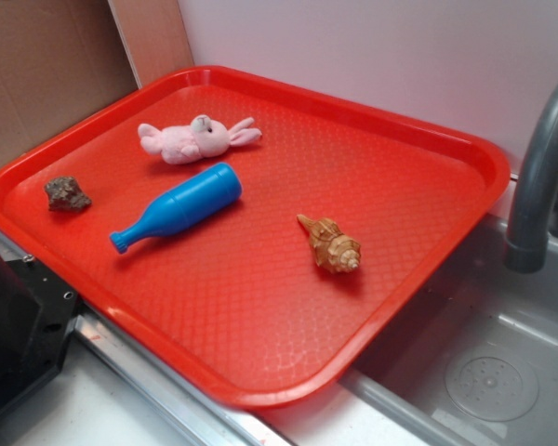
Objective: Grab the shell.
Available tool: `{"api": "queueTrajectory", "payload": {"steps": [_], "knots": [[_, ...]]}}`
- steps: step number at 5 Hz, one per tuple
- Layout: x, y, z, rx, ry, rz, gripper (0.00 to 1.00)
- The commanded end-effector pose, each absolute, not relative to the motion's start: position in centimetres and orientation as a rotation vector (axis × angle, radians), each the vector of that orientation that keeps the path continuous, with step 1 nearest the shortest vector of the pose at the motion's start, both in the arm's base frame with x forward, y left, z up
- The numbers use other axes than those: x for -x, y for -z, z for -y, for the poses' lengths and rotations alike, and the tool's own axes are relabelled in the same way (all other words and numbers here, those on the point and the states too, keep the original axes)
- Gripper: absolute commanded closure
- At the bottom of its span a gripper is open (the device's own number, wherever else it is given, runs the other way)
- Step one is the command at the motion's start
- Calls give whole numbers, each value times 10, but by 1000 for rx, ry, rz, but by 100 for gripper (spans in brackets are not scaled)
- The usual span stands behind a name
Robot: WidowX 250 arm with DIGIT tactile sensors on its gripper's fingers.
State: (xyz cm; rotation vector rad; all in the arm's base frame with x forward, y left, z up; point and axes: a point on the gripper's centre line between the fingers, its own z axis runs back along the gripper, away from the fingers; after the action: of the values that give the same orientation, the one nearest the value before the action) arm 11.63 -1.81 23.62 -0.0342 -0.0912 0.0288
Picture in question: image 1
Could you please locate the brown spiral seashell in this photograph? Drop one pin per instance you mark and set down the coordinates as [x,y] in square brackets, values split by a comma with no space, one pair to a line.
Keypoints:
[332,249]

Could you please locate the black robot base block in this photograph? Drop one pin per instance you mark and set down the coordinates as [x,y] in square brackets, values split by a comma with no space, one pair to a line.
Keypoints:
[37,312]

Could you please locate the red plastic tray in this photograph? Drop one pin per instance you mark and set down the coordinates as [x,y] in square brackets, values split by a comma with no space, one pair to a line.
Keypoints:
[236,304]

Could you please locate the blue plastic toy bottle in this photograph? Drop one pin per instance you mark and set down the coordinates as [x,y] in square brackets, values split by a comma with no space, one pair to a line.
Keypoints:
[183,206]

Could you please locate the pink plush bunny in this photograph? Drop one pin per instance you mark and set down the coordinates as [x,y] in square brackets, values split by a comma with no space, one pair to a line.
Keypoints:
[203,138]

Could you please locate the brown rock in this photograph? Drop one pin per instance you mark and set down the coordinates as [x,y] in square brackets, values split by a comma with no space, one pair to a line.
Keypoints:
[64,194]

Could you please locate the grey plastic sink basin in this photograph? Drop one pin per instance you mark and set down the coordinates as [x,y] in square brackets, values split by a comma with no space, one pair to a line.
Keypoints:
[472,359]

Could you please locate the brown cardboard panel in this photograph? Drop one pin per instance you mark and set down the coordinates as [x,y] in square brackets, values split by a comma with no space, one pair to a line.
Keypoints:
[61,61]

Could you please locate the grey faucet spout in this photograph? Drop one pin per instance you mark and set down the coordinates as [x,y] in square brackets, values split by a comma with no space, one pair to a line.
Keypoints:
[534,208]

